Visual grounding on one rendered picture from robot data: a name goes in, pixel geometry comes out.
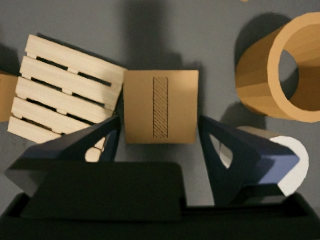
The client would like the small square wooden pallet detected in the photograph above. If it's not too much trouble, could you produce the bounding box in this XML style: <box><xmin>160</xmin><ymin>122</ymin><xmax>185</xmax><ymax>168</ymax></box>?
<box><xmin>8</xmin><ymin>34</ymin><xmax>128</xmax><ymax>143</ymax></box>

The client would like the tan hollow tube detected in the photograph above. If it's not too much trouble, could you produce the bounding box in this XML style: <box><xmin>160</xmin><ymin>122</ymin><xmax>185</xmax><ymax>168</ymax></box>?
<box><xmin>235</xmin><ymin>12</ymin><xmax>320</xmax><ymax>122</ymax></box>

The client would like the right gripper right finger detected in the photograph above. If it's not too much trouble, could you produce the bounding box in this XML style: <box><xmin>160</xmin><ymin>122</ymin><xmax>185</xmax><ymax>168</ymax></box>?
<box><xmin>197</xmin><ymin>114</ymin><xmax>301</xmax><ymax>205</ymax></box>

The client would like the tan cardboard carton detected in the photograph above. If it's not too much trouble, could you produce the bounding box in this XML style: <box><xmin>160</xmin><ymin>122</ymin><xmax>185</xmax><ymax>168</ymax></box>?
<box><xmin>123</xmin><ymin>70</ymin><xmax>198</xmax><ymax>144</ymax></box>
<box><xmin>0</xmin><ymin>70</ymin><xmax>19</xmax><ymax>122</ymax></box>

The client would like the white tape roll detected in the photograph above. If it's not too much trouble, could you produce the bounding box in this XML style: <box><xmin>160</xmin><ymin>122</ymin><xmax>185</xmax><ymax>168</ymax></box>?
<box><xmin>220</xmin><ymin>126</ymin><xmax>309</xmax><ymax>196</ymax></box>

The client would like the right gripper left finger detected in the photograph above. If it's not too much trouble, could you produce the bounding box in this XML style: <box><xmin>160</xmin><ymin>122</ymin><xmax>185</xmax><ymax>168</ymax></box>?
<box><xmin>17</xmin><ymin>115</ymin><xmax>122</xmax><ymax>161</ymax></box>

